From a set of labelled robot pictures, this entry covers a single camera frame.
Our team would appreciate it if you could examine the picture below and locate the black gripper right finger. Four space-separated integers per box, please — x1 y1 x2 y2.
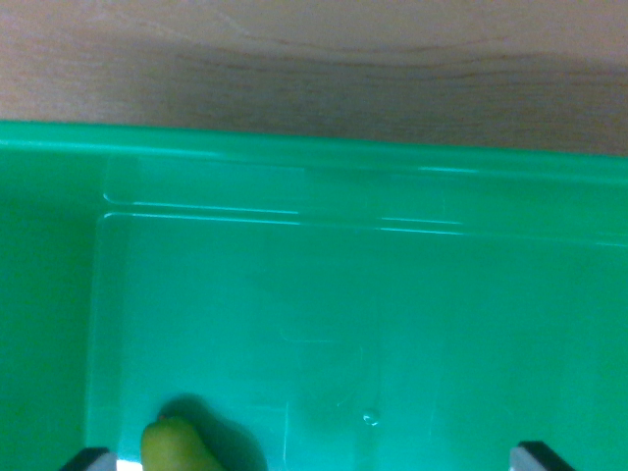
508 441 576 471

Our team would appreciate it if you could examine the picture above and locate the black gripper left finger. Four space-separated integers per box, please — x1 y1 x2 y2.
59 446 120 471

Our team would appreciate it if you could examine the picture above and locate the yellow-green toy pear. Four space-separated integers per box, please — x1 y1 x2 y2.
140 415 217 471

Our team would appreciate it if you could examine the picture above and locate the green plastic bin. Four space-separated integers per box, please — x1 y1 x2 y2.
0 120 628 471

